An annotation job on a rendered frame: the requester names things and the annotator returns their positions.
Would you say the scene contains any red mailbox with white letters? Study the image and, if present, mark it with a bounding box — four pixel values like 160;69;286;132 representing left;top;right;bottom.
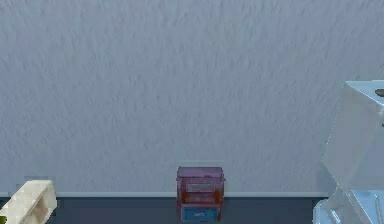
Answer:
175;165;227;224

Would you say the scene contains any white cabinet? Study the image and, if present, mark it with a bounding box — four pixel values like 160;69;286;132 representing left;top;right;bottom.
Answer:
312;79;384;224

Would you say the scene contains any cream wooden shelf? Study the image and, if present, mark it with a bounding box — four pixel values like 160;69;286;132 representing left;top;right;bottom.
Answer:
0;179;58;224

